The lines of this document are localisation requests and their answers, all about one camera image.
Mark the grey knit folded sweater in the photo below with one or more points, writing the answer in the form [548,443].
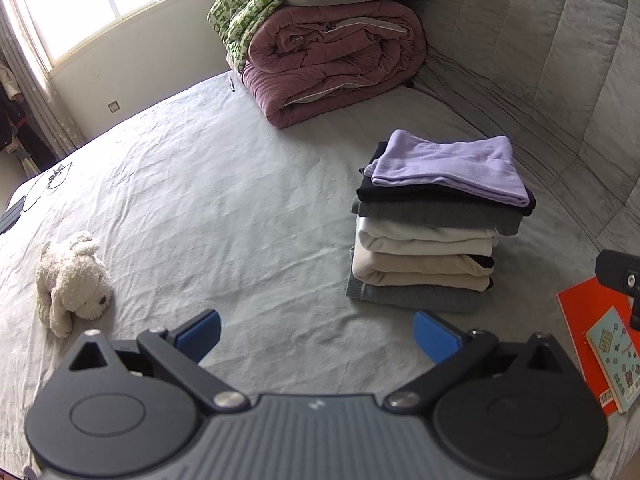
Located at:
[415,297]

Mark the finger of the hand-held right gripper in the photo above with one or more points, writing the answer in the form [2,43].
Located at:
[620,270]

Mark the green patterned blanket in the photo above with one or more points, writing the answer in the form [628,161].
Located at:
[245,5]

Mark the grey quilted headboard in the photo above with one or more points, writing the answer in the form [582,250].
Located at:
[550,60]

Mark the teal patterned book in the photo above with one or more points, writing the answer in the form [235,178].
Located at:
[615,360]

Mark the window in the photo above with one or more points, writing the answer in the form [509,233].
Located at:
[100,5]

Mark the dark grey folded garment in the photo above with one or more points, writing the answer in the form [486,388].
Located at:
[425,211]

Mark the white plush dog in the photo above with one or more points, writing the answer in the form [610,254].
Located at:
[75,280]

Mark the white folded garment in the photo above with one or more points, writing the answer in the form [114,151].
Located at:
[425,240]

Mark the wall socket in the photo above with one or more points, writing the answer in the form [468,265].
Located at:
[114,106]

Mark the dark hanging jacket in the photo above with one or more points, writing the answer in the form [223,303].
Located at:
[10,120]

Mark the grey bed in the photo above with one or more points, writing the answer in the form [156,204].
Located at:
[225,185]

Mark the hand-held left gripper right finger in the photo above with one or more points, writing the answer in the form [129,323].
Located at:
[435,335]

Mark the white hanging garment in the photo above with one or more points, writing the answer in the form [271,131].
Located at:
[7,77]

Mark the lilac pants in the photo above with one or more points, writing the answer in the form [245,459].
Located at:
[450,165]

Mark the black phone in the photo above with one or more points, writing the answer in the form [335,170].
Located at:
[10,217]

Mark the grey window curtain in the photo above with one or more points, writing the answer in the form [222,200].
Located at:
[55,120]

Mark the small black folded garment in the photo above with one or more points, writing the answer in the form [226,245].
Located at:
[485,261]

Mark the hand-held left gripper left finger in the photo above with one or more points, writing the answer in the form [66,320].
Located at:
[200,332]

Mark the orange notebook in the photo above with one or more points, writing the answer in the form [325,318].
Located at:
[575,320]

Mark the folded pink quilt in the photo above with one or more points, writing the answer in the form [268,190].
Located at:
[340,60]

